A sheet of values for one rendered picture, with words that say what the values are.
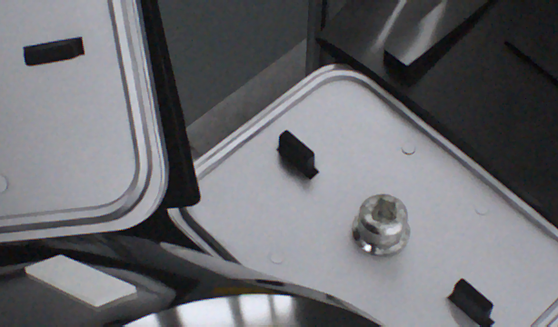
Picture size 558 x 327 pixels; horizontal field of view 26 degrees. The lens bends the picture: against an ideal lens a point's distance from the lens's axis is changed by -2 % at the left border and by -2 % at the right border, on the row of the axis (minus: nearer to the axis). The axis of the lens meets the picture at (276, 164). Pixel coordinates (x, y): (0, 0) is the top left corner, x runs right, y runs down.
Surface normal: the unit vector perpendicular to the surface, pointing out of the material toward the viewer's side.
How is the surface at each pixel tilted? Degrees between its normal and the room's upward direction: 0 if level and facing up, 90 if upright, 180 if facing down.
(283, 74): 0
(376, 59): 6
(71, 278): 43
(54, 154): 48
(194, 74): 90
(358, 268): 0
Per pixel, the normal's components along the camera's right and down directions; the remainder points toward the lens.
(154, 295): 0.03, -0.92
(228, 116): 0.00, -0.56
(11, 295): -0.32, -0.90
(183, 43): 0.69, 0.60
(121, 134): -0.30, 0.18
